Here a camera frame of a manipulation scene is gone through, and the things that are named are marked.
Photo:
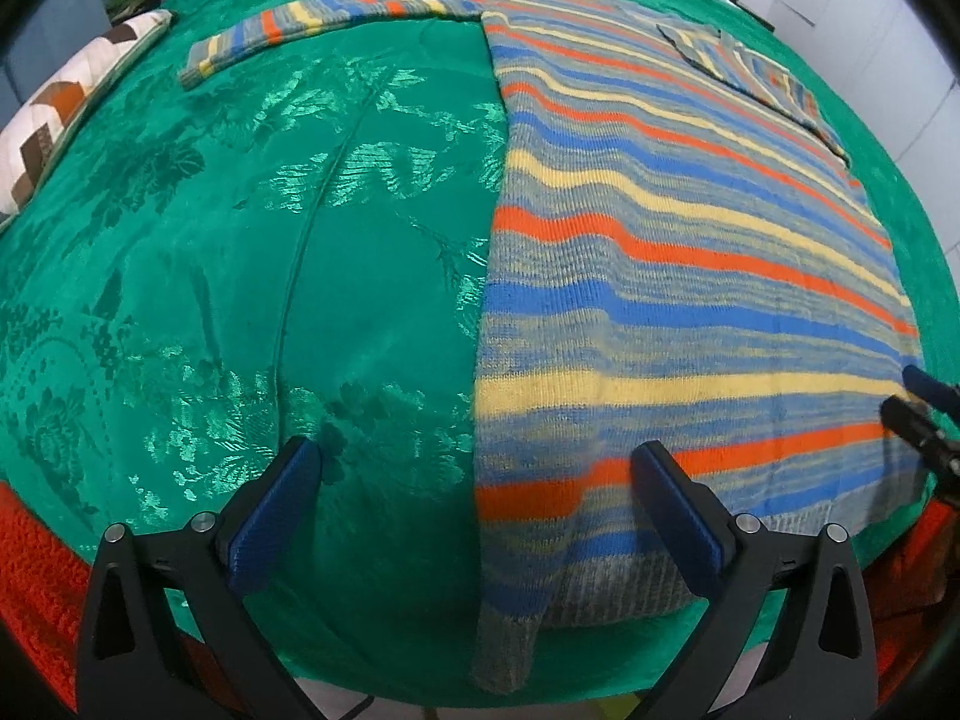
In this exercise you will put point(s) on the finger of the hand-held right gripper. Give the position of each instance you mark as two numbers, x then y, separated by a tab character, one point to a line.
934	390
919	427

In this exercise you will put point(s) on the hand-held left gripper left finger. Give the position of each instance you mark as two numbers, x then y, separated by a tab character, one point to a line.
277	514

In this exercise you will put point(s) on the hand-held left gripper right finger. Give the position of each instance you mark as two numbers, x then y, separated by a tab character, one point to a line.
675	521

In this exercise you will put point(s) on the striped knit sweater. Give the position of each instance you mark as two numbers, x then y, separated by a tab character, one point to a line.
675	225

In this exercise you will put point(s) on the yellow green object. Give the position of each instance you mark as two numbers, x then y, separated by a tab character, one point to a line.
611	709

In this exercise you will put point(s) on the green floral blanket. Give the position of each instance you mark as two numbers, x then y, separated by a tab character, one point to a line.
262	277

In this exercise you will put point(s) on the white wardrobe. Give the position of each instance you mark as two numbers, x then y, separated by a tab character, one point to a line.
885	52

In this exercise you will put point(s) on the white brown patterned pillow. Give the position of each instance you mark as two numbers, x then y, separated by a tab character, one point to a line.
67	105

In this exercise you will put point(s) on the blue grey curtain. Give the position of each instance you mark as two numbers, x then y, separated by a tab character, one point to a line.
45	52

